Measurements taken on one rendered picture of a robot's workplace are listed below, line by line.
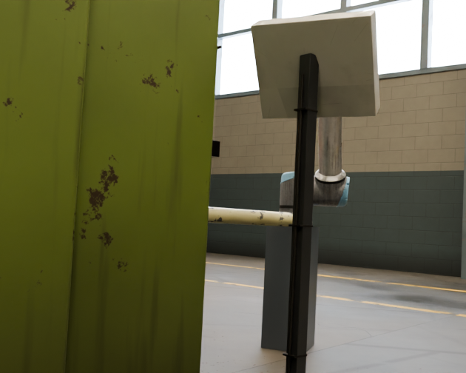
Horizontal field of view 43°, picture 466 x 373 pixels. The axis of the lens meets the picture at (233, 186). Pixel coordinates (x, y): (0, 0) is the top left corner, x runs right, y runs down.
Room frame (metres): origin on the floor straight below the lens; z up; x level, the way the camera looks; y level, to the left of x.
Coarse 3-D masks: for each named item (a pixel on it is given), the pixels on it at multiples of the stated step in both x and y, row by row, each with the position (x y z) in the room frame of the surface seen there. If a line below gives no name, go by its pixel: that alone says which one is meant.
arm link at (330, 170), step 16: (320, 128) 2.73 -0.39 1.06; (336, 128) 2.71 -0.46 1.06; (320, 144) 2.78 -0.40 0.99; (336, 144) 2.75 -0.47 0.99; (320, 160) 2.82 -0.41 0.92; (336, 160) 2.79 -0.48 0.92; (320, 176) 2.85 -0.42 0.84; (336, 176) 2.83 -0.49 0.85; (320, 192) 2.88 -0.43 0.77; (336, 192) 2.86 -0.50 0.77
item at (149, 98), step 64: (128, 0) 1.39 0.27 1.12; (192, 0) 1.52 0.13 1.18; (128, 64) 1.39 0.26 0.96; (192, 64) 1.52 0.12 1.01; (128, 128) 1.40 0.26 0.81; (192, 128) 1.53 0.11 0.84; (128, 192) 1.41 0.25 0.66; (192, 192) 1.54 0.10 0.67; (128, 256) 1.42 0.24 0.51; (192, 256) 1.55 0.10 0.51; (128, 320) 1.42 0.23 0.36; (192, 320) 1.56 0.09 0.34
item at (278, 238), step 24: (288, 240) 2.87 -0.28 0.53; (312, 240) 2.90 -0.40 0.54; (288, 264) 2.87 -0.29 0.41; (312, 264) 2.92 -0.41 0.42; (264, 288) 2.91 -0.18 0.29; (288, 288) 2.87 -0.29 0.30; (312, 288) 2.94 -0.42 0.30; (264, 312) 2.91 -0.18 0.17; (312, 312) 2.97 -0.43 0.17; (264, 336) 2.91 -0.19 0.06; (312, 336) 2.99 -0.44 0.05
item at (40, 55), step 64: (0, 0) 1.08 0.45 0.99; (64, 0) 1.17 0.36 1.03; (0, 64) 1.09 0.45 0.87; (64, 64) 1.18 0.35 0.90; (0, 128) 1.10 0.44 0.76; (64, 128) 1.18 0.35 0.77; (0, 192) 1.10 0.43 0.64; (64, 192) 1.19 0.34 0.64; (0, 256) 1.11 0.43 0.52; (64, 256) 1.20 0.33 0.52; (0, 320) 1.11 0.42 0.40; (64, 320) 1.20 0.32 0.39
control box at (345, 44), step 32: (256, 32) 1.65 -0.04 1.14; (288, 32) 1.62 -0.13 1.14; (320, 32) 1.58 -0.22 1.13; (352, 32) 1.55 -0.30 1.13; (256, 64) 1.70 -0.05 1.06; (288, 64) 1.66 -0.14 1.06; (320, 64) 1.63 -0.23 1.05; (352, 64) 1.60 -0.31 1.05; (288, 96) 1.71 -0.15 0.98; (320, 96) 1.67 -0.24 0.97; (352, 96) 1.64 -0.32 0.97
